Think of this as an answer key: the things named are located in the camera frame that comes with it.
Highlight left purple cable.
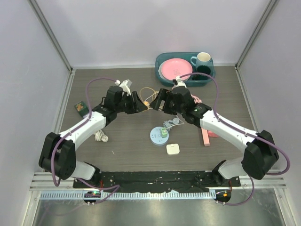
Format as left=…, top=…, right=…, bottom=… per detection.
left=51, top=77, right=120, bottom=204

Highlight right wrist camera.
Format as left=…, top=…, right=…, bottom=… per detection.
left=172, top=76, right=187, bottom=89

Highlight teal plastic bin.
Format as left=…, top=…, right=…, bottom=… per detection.
left=155, top=52, right=216, bottom=87

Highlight pink cube socket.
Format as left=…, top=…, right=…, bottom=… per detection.
left=207, top=130, right=219, bottom=137

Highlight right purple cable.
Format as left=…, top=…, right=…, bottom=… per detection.
left=177, top=72, right=291, bottom=207

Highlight pink plate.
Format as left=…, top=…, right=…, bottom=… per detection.
left=158, top=58, right=193, bottom=81

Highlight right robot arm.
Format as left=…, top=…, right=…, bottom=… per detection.
left=150, top=87, right=279, bottom=186

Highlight green charger plug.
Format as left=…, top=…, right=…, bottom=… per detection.
left=160, top=128, right=168, bottom=138

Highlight white square charger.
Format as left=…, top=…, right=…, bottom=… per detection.
left=166, top=144, right=180, bottom=155

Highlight round blue power strip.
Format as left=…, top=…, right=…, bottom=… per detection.
left=150, top=126, right=169, bottom=146

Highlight pink power strip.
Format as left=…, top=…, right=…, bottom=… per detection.
left=201, top=128, right=210, bottom=147

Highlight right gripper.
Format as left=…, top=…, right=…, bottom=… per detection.
left=150, top=88, right=185, bottom=116

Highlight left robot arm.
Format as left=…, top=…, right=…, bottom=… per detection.
left=39, top=86, right=147, bottom=188

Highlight blue coiled cord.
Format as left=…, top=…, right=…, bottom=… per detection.
left=162, top=118, right=181, bottom=128

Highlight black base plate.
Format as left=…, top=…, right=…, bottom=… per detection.
left=88, top=170, right=241, bottom=193

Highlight slotted cable duct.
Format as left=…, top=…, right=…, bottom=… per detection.
left=40, top=190, right=216, bottom=201

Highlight light blue mug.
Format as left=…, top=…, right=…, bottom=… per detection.
left=190, top=52, right=211, bottom=68

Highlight white cord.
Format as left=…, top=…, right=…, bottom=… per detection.
left=94, top=129, right=109, bottom=143

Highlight dark green cube socket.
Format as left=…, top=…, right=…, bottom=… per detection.
left=74, top=101, right=89, bottom=118

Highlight yellow cable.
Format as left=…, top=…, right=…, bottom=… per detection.
left=139, top=86, right=159, bottom=110

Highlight dark green mug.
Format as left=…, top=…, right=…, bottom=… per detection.
left=196, top=65, right=211, bottom=80

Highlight purple cable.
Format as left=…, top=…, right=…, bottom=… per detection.
left=177, top=72, right=291, bottom=207
left=51, top=77, right=120, bottom=204

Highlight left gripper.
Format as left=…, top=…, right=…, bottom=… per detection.
left=115, top=91, right=147, bottom=114

